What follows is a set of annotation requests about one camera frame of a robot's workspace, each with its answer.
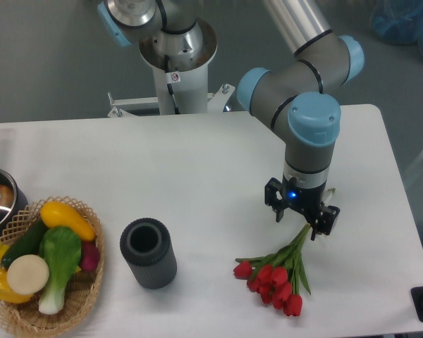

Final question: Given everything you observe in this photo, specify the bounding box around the beige round radish slice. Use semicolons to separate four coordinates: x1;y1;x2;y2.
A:
7;254;49;295

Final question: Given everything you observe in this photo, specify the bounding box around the red radish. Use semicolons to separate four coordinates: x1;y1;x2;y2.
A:
78;242;100;272

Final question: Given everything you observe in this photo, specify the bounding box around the dark grey ribbed vase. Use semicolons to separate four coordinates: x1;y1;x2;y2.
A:
120;218;177;289

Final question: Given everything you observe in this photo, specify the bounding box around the dark green cucumber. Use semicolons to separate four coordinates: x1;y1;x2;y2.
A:
1;218;49;268

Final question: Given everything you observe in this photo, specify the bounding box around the woven wicker basket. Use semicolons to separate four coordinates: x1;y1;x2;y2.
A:
0;196;104;337

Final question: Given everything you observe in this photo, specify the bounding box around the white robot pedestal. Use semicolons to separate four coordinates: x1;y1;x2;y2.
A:
106;17;240;118

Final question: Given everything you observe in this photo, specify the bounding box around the green bok choy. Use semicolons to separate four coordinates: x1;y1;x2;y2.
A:
39;226;82;315

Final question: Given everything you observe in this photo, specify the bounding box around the yellow squash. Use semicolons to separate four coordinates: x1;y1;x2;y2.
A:
40;201;96;242

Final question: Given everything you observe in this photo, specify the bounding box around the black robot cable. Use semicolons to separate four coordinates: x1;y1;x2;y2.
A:
163;54;180;115

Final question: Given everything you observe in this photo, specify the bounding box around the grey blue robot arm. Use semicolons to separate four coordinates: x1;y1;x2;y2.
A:
97;1;364;235

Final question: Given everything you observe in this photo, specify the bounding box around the blue plastic bag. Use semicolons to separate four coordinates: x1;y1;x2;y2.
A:
369;1;423;58

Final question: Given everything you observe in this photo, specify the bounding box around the yellow bell pepper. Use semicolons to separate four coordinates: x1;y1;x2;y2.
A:
0;268;33;304

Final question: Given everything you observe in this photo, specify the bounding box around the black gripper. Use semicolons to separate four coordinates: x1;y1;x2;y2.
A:
264;177;341;241

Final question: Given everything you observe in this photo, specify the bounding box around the red tulip bouquet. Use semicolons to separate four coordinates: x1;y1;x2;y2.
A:
233;187;337;318

